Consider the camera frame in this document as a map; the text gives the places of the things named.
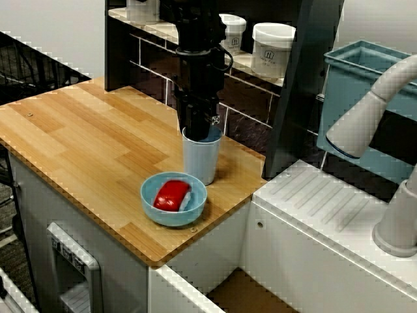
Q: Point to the dark grey wide hutch panel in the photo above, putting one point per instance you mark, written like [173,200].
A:
[293,114]

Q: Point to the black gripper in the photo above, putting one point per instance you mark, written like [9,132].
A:
[198,75]

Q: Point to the red and white sushi toy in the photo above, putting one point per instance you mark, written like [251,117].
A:
[169,195]

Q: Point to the dark tiled backsplash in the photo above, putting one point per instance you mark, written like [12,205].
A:
[247,98]

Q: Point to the light blue plastic cup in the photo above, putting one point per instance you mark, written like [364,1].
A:
[198,163]

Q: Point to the cream shelf board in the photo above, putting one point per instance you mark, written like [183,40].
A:
[242,62]

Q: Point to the dark narrow hutch side panel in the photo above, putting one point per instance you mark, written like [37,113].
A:
[117,58]

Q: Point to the white corner object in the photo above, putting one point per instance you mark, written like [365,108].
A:
[9,300]

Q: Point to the teal plastic bin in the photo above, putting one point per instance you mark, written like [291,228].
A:
[345,84]

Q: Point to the white toy kitchen cabinet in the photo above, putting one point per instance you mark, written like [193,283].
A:
[309,254]

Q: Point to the white lidded jar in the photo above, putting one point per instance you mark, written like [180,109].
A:
[235,36]
[272,49]

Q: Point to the light blue bowl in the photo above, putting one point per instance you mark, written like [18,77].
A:
[172,218]

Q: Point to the grey toy faucet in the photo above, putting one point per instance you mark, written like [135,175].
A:
[352,127]

